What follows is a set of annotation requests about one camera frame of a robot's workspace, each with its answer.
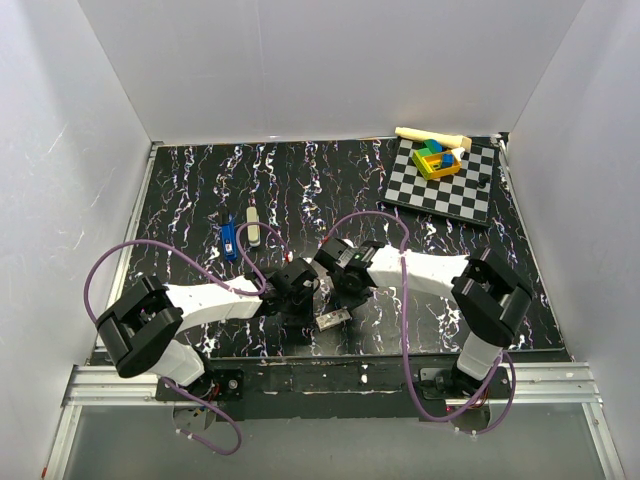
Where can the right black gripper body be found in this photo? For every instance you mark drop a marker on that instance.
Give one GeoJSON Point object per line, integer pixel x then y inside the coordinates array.
{"type": "Point", "coordinates": [341, 287]}

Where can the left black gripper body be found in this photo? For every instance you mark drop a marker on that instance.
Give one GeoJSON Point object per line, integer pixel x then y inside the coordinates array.
{"type": "Point", "coordinates": [295, 302]}

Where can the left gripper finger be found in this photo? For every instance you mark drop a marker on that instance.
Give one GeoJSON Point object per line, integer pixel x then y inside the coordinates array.
{"type": "Point", "coordinates": [306, 318]}
{"type": "Point", "coordinates": [290, 320]}

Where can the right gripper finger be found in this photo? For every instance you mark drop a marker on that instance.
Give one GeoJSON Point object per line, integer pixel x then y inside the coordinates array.
{"type": "Point", "coordinates": [358, 301]}
{"type": "Point", "coordinates": [341, 300]}

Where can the blue black stapler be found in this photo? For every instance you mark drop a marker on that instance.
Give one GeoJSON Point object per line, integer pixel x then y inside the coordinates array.
{"type": "Point", "coordinates": [228, 236]}

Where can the white beige stapler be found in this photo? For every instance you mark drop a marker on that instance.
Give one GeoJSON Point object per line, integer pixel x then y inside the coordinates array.
{"type": "Point", "coordinates": [253, 228]}

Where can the brown staple box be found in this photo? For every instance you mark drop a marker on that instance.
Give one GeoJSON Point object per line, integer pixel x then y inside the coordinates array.
{"type": "Point", "coordinates": [341, 316]}

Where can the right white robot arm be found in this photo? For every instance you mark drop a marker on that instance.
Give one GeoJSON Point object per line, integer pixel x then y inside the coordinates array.
{"type": "Point", "coordinates": [492, 298]}

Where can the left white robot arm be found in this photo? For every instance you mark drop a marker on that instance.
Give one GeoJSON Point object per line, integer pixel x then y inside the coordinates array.
{"type": "Point", "coordinates": [140, 329]}

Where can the white staple box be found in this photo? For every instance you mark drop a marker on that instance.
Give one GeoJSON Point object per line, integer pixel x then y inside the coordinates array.
{"type": "Point", "coordinates": [327, 321]}

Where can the yellow toy tray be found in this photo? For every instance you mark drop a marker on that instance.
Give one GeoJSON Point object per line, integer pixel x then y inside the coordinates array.
{"type": "Point", "coordinates": [429, 167]}

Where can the checkered chess board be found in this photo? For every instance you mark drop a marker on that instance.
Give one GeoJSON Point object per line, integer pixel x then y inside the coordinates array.
{"type": "Point", "coordinates": [456, 196]}

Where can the blue toy block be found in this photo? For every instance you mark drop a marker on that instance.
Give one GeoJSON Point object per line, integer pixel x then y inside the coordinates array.
{"type": "Point", "coordinates": [447, 160]}

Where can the green toy block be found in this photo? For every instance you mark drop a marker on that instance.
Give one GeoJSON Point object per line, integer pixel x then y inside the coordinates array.
{"type": "Point", "coordinates": [430, 147]}

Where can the black chess pawn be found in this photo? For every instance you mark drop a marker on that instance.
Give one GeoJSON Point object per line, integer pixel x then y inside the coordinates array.
{"type": "Point", "coordinates": [483, 181]}

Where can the beige wooden piece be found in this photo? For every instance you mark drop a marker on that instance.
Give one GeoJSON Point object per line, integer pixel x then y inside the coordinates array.
{"type": "Point", "coordinates": [447, 140]}

